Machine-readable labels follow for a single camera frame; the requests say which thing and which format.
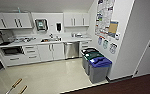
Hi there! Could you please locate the stainless steel dishwasher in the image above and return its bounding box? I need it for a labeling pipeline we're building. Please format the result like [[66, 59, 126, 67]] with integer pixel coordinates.
[[64, 41, 81, 61]]

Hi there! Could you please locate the white narrow drawer unit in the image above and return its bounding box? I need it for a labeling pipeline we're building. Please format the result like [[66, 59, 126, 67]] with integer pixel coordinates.
[[79, 39, 93, 54]]

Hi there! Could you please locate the green lid waste bin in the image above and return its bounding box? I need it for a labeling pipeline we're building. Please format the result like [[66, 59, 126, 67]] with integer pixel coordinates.
[[83, 49, 106, 76]]

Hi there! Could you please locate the small blue bin sign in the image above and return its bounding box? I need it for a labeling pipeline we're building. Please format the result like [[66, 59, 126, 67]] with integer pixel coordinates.
[[97, 35, 104, 46]]

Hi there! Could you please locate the chrome faucet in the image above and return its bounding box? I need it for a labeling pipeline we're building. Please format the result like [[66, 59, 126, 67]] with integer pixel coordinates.
[[48, 32, 56, 41]]

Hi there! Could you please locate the small green bin sign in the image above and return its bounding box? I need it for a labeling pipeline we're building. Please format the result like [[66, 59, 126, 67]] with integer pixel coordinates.
[[102, 38, 111, 50]]

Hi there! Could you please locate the blue lid recycling bin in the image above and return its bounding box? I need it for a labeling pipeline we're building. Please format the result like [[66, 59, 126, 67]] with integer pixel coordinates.
[[87, 55, 113, 85]]

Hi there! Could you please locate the small black white bin sign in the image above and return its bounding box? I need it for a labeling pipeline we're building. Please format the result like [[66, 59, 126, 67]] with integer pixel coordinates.
[[108, 42, 119, 55]]

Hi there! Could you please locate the steel paper towel dispenser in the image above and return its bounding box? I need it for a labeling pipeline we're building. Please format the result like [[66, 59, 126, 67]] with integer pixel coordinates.
[[34, 18, 49, 33]]

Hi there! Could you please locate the white door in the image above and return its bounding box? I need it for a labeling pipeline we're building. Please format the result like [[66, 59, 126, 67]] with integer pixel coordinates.
[[133, 22, 150, 78]]

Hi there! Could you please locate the large printed wall poster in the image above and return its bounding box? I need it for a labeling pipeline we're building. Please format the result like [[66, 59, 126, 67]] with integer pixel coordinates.
[[94, 0, 116, 38]]

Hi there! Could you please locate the wide white wall cabinet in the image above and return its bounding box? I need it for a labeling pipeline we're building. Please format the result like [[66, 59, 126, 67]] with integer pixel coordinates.
[[0, 12, 35, 31]]

